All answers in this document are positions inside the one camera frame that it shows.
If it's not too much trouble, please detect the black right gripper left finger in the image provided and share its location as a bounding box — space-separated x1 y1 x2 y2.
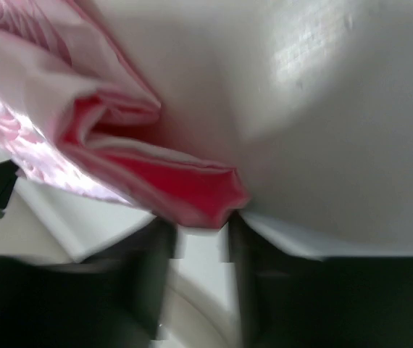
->
0 219 178 347

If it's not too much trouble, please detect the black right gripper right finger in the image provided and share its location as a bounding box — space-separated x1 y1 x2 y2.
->
228 213 413 347

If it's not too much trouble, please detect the white scalloped plate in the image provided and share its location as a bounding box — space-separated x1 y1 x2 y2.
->
154 228 241 347

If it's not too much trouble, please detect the pink satin rose cloth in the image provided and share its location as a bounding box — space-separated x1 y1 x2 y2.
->
0 1 249 228

